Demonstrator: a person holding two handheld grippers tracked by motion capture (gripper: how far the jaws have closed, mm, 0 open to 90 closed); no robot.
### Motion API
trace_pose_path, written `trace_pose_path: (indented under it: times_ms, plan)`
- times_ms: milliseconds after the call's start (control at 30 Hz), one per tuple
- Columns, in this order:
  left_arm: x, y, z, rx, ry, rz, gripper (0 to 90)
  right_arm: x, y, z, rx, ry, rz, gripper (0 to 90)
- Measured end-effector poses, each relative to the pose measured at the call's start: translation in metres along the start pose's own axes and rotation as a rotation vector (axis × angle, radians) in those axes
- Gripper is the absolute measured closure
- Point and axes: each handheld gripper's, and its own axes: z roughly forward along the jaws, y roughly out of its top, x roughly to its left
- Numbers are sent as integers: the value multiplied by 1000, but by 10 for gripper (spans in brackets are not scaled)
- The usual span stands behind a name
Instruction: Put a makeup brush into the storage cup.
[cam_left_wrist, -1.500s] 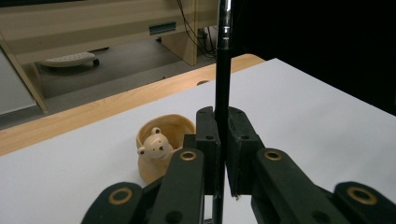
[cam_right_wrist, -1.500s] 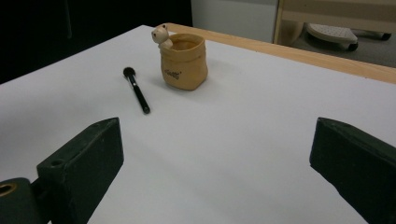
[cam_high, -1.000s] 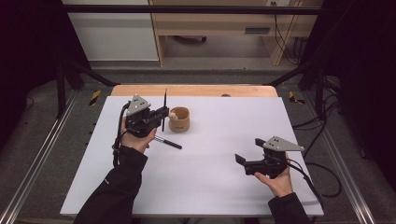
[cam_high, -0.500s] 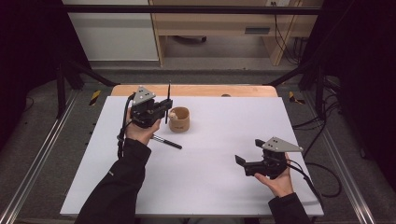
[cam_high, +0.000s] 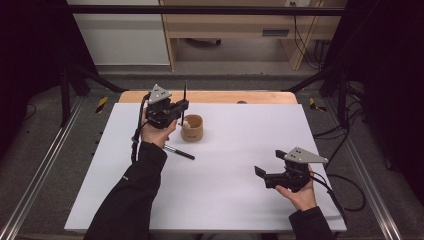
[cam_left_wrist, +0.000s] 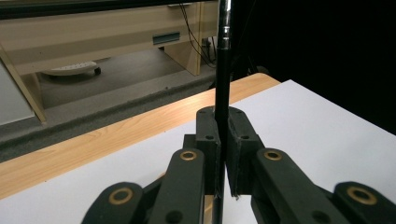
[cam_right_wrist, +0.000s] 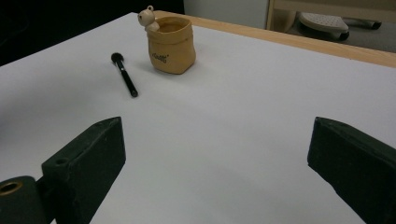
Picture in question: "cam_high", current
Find black horizontal frame bar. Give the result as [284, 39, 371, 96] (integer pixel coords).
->
[64, 4, 346, 17]

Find dark curtain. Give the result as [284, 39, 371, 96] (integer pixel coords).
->
[322, 0, 424, 205]
[0, 0, 98, 159]

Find thin black brush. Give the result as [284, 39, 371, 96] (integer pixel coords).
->
[180, 78, 189, 128]

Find person's left hand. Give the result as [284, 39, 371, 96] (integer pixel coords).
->
[139, 107, 180, 150]

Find aluminium floor rail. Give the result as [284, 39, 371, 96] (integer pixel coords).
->
[323, 99, 405, 240]
[0, 95, 85, 240]

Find yellow black hazard tape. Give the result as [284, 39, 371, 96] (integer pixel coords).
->
[308, 97, 328, 113]
[95, 95, 110, 115]

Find black floor cables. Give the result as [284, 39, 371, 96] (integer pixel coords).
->
[312, 81, 367, 168]

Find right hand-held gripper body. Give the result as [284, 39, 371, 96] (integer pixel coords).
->
[264, 146, 330, 194]

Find wooden table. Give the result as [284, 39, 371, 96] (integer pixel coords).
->
[118, 90, 299, 105]

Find light wooden desk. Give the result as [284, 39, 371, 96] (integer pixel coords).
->
[159, 0, 348, 72]

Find black frame leg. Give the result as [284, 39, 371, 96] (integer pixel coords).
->
[59, 62, 130, 128]
[282, 62, 350, 130]

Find tan bear cup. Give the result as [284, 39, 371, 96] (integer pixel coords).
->
[179, 114, 205, 144]

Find white cabinet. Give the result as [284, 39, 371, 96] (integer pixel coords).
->
[66, 0, 171, 67]

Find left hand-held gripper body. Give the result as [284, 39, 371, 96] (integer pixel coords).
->
[144, 83, 181, 130]

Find person's right hand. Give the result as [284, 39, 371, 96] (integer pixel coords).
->
[274, 164, 319, 213]

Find thick black makeup brush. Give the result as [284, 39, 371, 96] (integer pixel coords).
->
[162, 144, 197, 161]

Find black desk cables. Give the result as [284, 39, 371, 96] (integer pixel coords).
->
[288, 1, 326, 71]

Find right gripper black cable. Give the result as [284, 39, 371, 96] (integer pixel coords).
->
[309, 170, 367, 224]

